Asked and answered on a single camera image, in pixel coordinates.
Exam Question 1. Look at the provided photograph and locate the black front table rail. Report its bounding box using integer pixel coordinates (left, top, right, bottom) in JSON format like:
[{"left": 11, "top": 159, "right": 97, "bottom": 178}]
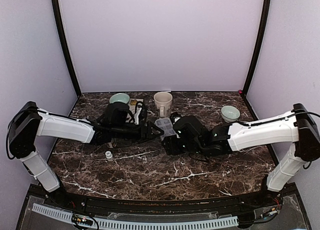
[{"left": 24, "top": 183, "right": 298, "bottom": 216}]

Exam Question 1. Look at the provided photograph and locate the black frame post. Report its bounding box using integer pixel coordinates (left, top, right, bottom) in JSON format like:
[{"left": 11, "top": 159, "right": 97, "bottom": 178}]
[
  {"left": 242, "top": 0, "right": 271, "bottom": 98},
  {"left": 51, "top": 0, "right": 82, "bottom": 98}
]

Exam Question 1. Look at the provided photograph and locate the floral square coaster tile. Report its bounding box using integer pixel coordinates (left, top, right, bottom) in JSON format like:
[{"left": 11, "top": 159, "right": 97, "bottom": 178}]
[{"left": 128, "top": 98, "right": 144, "bottom": 110}]

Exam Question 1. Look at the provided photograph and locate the white slotted cable duct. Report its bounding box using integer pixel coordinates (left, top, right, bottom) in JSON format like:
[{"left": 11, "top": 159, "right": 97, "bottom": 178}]
[{"left": 31, "top": 203, "right": 239, "bottom": 230}]

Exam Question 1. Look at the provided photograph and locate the small white bottle cap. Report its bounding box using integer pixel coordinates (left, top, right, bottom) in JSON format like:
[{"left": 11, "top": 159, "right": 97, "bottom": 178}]
[{"left": 105, "top": 151, "right": 114, "bottom": 162}]

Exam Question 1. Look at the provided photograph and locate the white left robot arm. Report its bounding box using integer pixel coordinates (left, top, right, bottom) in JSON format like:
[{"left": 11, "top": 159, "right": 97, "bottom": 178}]
[{"left": 5, "top": 101, "right": 164, "bottom": 208}]

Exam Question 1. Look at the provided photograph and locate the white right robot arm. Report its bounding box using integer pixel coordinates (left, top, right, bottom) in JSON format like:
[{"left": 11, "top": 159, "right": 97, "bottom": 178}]
[{"left": 161, "top": 103, "right": 320, "bottom": 207}]

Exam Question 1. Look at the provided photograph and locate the black right frame post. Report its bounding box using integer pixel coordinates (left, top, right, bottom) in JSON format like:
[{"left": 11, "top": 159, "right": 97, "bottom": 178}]
[{"left": 242, "top": 0, "right": 271, "bottom": 98}]

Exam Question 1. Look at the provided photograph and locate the clear plastic pill organizer box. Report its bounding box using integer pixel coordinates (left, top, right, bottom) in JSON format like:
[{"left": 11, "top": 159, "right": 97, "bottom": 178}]
[{"left": 154, "top": 117, "right": 176, "bottom": 141}]

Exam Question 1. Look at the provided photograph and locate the celadon green bowl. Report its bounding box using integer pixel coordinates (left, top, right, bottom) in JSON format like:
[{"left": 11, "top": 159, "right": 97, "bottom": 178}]
[
  {"left": 221, "top": 105, "right": 241, "bottom": 123},
  {"left": 109, "top": 93, "right": 131, "bottom": 105}
]

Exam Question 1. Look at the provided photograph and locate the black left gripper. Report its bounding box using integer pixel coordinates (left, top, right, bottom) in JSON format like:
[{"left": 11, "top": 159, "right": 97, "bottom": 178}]
[{"left": 112, "top": 120, "right": 165, "bottom": 144}]

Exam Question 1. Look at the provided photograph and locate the right celadon green bowl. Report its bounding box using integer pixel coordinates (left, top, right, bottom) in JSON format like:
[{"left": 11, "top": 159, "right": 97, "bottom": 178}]
[{"left": 221, "top": 105, "right": 241, "bottom": 123}]

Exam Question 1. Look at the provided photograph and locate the white pill bottle orange label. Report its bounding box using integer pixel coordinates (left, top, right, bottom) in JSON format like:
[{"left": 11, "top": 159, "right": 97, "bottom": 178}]
[{"left": 106, "top": 138, "right": 117, "bottom": 149}]

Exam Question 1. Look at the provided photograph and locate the black left frame post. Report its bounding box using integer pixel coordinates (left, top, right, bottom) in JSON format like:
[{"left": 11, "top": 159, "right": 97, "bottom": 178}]
[{"left": 51, "top": 0, "right": 82, "bottom": 98}]

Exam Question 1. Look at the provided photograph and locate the beige ceramic mug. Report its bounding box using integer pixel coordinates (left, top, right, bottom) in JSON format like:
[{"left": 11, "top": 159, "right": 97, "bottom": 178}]
[{"left": 153, "top": 91, "right": 173, "bottom": 118}]

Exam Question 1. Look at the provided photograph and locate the left celadon green bowl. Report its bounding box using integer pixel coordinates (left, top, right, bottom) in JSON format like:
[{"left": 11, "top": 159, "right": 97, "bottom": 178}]
[{"left": 109, "top": 93, "right": 131, "bottom": 105}]

